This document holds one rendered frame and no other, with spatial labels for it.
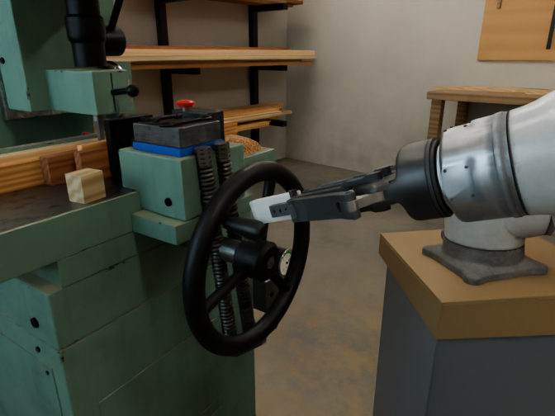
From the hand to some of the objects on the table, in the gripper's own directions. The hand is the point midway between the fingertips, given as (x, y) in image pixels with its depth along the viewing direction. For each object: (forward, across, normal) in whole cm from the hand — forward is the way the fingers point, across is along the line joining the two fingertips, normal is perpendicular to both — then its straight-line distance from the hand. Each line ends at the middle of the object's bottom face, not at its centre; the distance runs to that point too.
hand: (277, 208), depth 52 cm
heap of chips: (+31, -31, -9) cm, 45 cm away
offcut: (+27, +7, -8) cm, 29 cm away
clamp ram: (+30, -6, -9) cm, 32 cm away
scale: (+41, -6, -19) cm, 45 cm away
